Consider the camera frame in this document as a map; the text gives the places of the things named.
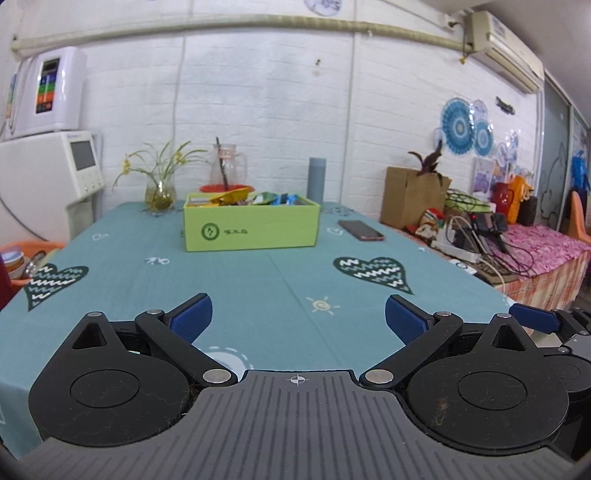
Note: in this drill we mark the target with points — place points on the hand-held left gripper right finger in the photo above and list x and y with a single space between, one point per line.
406 318

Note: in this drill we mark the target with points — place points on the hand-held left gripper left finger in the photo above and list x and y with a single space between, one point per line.
191 316

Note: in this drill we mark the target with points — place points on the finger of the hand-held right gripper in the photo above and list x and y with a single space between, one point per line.
535 318

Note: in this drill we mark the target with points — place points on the green cardboard box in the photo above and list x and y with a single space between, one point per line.
258 226

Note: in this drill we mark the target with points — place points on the yellow snack packet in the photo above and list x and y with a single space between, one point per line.
228 197

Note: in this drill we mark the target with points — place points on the green candy packet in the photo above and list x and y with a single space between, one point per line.
264 198

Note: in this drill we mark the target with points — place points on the blue snack packet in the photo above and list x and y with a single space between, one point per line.
285 199

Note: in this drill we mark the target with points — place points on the orange plaid cloth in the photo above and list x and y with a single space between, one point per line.
554 286

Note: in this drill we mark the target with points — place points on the smartphone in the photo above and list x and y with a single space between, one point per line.
362 230

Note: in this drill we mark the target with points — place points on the red white figurine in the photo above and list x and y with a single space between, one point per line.
427 221

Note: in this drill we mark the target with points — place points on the black power adapter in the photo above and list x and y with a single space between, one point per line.
489 224

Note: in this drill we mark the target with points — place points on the black bag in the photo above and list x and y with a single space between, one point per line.
530 210

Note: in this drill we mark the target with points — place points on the orange plastic chair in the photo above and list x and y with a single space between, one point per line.
579 217

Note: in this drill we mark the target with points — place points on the patterned coaster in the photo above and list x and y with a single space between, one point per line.
150 211

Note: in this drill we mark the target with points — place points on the brown cardboard box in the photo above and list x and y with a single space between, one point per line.
406 198

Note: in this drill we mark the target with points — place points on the glass vase with plant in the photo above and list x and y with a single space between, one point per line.
160 198

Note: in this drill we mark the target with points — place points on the red container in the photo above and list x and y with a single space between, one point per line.
501 198

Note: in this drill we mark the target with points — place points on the orange bag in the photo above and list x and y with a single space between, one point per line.
519 194

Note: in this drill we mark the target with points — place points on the green patterned bag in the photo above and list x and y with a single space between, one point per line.
461 205

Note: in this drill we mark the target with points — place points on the red plastic basket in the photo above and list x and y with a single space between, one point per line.
207 188

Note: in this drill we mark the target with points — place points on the purple print card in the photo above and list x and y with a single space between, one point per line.
484 177

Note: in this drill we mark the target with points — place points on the glass pitcher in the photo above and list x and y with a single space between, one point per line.
228 166

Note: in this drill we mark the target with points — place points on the dark stick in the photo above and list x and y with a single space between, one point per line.
221 161

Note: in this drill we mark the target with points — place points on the dark dried plant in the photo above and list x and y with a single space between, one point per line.
427 161

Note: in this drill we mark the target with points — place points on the orange plastic basin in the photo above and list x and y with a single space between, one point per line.
46 244

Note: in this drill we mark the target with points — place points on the grey-blue bottle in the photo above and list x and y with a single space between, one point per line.
317 180

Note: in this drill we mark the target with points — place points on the frosted glass door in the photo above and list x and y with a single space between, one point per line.
556 138

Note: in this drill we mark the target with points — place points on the medium blue paper fan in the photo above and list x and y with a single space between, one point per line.
483 138

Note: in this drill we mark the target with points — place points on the dark red object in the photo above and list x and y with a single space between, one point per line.
4 286

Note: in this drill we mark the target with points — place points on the large blue paper fan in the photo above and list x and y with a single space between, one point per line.
458 125

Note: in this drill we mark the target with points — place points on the white appliance with screen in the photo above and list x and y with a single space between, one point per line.
37 184

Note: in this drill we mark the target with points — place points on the small pale paper fan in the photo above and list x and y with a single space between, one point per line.
480 110

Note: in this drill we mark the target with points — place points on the white water purifier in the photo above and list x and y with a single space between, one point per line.
64 92

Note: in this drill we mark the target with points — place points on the white air conditioner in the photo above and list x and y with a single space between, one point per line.
503 50

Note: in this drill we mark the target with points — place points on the dark wall sign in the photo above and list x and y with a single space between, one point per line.
504 106

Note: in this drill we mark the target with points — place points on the beige wall pipe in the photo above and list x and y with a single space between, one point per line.
231 24

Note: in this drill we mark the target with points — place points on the round wall decoration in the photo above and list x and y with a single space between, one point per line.
323 5

